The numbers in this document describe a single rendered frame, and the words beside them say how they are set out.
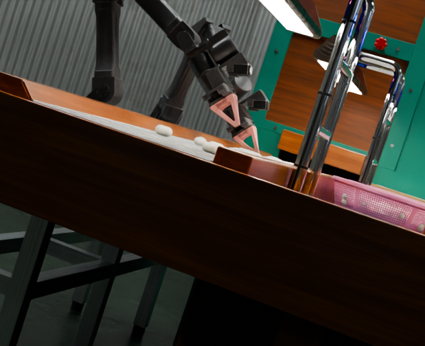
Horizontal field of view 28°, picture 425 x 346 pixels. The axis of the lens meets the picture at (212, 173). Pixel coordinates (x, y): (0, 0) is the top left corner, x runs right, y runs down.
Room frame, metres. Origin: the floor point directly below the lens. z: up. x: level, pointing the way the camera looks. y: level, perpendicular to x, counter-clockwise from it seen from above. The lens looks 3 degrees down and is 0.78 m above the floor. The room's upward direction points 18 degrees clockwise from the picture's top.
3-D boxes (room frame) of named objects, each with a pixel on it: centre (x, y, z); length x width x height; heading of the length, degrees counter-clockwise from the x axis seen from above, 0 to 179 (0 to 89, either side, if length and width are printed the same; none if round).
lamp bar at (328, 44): (2.53, -0.28, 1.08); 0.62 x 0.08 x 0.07; 164
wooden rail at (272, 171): (2.08, -0.27, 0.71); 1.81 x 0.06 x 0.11; 164
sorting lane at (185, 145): (2.13, -0.10, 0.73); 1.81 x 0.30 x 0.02; 164
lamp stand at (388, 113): (2.51, -0.35, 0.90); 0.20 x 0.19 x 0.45; 164
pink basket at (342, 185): (1.93, -0.39, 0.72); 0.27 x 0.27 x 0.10
